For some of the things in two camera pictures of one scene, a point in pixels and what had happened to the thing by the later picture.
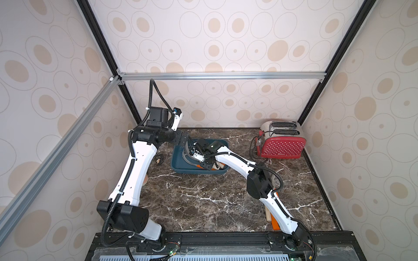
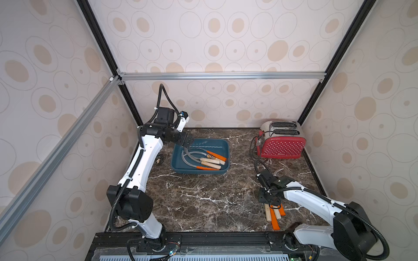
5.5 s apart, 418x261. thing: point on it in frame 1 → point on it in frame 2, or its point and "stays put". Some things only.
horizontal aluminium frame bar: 221,75 stays put
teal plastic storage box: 179,165 stays put
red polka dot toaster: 280,140 stays put
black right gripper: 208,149 → 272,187
